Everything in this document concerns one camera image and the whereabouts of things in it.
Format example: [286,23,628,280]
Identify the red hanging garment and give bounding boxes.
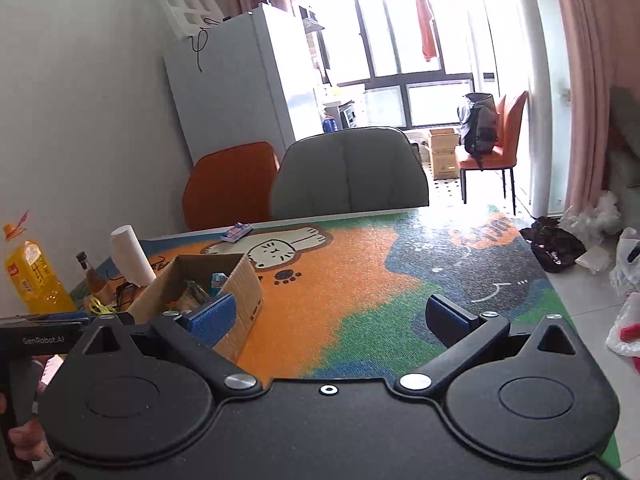
[411,0,442,64]

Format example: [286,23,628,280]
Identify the white foam tray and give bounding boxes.
[151,0,227,39]

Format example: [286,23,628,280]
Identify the black bag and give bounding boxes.
[520,216,587,274]

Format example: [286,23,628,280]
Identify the white paper towel roll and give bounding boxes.
[110,225,157,287]

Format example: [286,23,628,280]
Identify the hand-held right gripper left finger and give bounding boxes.
[75,291,264,397]

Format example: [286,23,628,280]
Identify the black cable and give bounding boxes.
[192,24,210,74]

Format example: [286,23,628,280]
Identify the small purple packet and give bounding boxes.
[220,222,254,245]

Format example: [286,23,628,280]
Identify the white plastic bag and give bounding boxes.
[610,227,640,297]

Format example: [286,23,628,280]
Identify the pink curtain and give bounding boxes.
[547,0,640,212]

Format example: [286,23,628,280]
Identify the grey black backpack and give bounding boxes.
[457,92,501,159]

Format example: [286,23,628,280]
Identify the printed cardboard carton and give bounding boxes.
[427,128,461,181]

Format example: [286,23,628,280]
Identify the grey sofa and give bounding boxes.
[606,87,640,197]

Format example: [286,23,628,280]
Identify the white paper sheet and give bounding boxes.
[575,247,614,275]

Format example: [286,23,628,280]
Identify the yellow oil bottle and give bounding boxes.
[2,222,77,314]

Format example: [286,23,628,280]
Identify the person's left hand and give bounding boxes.
[0,394,52,462]

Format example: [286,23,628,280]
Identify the grey chair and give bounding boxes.
[270,126,431,222]

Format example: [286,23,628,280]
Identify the black wire holder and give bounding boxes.
[115,280,137,312]

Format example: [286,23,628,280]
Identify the cardboard box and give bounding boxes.
[127,253,265,364]

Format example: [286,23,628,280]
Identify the white shelf unit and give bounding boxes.
[320,85,369,134]

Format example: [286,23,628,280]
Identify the white refrigerator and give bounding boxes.
[164,4,324,166]

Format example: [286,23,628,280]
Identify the crumpled white plastic bags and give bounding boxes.
[559,191,624,249]

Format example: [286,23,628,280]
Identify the dark glass bottle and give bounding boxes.
[76,251,109,302]

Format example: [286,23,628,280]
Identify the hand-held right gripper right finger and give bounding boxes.
[394,294,585,397]

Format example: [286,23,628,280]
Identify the orange chair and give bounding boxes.
[182,141,281,234]
[454,91,531,212]

